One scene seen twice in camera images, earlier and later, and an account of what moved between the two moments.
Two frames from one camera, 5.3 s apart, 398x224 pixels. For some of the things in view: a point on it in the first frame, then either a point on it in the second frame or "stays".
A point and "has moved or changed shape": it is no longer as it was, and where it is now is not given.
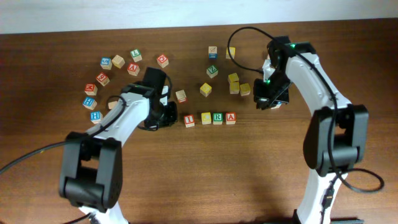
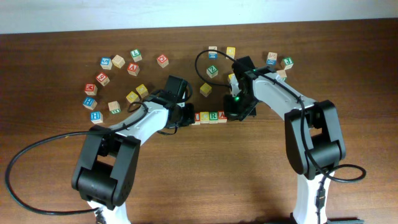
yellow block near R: [206, 89] stays
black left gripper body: [163, 116] -> [187, 116]
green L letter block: [136, 55] stays
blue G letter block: [106, 63] stays
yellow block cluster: [206, 117] stays
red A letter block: [231, 117] has moved or changed shape
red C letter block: [163, 60] stays
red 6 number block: [102, 79] stays
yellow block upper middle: [232, 78] stays
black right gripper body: [274, 89] -> [239, 106]
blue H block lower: [96, 116] stays
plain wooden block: [118, 61] stays
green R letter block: [217, 117] has moved or changed shape
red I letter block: [189, 121] has moved or changed shape
